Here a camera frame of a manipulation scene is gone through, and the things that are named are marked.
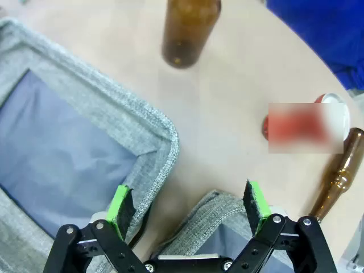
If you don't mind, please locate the brown glass beer bottle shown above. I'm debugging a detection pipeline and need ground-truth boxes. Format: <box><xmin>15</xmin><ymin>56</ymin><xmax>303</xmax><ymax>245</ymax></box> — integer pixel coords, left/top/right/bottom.
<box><xmin>308</xmin><ymin>127</ymin><xmax>364</xmax><ymax>224</ymax></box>
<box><xmin>161</xmin><ymin>0</ymin><xmax>222</xmax><ymax>69</ymax></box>

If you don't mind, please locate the grey fabric basket, Bottle card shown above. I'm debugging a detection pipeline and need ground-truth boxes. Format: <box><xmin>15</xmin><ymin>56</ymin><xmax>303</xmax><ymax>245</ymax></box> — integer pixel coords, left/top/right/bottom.
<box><xmin>0</xmin><ymin>17</ymin><xmax>180</xmax><ymax>273</ymax></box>

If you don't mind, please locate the red aluminium drink can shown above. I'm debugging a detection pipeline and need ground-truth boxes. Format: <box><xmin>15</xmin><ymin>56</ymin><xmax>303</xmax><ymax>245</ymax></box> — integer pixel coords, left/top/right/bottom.
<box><xmin>261</xmin><ymin>92</ymin><xmax>351</xmax><ymax>154</ymax></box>

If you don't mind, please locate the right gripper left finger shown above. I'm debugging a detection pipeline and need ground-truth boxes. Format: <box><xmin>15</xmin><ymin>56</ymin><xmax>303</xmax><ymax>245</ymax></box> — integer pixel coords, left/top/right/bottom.
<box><xmin>42</xmin><ymin>184</ymin><xmax>148</xmax><ymax>273</ymax></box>

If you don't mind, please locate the person torso in blue jacket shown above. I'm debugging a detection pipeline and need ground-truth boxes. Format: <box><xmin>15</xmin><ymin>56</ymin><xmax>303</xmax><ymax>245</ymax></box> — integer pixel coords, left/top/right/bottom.
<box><xmin>266</xmin><ymin>0</ymin><xmax>364</xmax><ymax>90</ymax></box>

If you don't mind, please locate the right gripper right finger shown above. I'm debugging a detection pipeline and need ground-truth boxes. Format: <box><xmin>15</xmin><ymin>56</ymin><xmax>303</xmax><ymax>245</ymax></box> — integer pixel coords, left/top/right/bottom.
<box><xmin>227</xmin><ymin>179</ymin><xmax>339</xmax><ymax>273</ymax></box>

